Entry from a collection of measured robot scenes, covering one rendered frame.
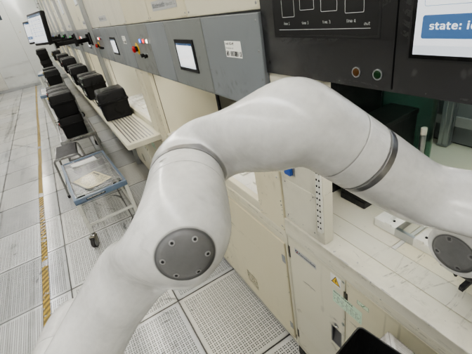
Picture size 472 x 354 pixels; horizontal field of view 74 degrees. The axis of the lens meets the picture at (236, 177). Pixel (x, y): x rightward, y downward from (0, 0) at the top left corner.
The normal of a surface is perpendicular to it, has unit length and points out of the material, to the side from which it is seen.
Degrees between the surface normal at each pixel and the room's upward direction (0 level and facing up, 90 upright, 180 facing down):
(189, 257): 83
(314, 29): 90
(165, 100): 90
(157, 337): 0
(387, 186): 100
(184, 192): 17
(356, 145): 76
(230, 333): 0
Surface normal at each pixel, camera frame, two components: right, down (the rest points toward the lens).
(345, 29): -0.85, 0.38
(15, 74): 0.51, 0.36
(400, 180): 0.22, 0.35
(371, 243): -0.17, -0.85
